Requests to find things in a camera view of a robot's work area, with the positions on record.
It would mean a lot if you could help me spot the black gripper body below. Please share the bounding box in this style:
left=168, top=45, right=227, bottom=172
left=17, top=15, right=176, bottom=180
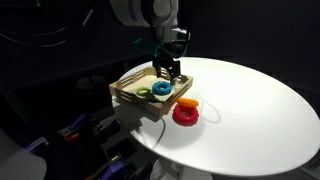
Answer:
left=152, top=42, right=183, bottom=69

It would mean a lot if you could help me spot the blue studded toy ring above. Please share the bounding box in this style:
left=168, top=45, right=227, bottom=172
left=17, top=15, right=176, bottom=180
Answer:
left=151, top=80, right=174, bottom=96

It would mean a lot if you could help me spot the light wooden slatted tray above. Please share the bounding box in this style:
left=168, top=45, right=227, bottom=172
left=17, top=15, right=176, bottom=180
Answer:
left=108, top=65, right=194, bottom=123

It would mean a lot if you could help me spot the small clear plastic object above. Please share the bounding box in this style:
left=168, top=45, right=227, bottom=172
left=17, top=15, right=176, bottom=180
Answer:
left=173, top=77, right=184, bottom=88

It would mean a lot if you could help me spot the white rounded object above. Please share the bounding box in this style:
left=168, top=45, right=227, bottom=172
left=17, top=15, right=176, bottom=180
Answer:
left=0, top=128, right=48, bottom=180

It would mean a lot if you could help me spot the lime green toy ring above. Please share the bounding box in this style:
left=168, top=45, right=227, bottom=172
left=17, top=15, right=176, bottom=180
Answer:
left=135, top=86, right=152, bottom=98

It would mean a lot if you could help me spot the orange studded toy ring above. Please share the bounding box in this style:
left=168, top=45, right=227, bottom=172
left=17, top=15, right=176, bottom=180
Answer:
left=176, top=96, right=200, bottom=109

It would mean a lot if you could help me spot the red studded toy ring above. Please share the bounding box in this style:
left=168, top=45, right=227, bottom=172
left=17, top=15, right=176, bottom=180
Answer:
left=172, top=105, right=200, bottom=126

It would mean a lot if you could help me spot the blue handled clamp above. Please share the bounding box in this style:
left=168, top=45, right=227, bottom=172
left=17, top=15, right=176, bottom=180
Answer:
left=66, top=112, right=94, bottom=133

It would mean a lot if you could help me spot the white table pedestal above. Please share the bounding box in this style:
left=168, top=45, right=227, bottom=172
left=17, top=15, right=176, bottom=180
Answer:
left=149, top=156, right=214, bottom=180

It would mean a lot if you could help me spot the purple handled clamp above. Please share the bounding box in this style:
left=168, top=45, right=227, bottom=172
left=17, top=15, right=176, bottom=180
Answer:
left=99, top=159, right=128, bottom=180

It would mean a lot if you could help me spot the orange handled clamp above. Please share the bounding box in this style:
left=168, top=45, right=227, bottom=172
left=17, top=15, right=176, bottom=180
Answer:
left=63, top=132, right=81, bottom=143

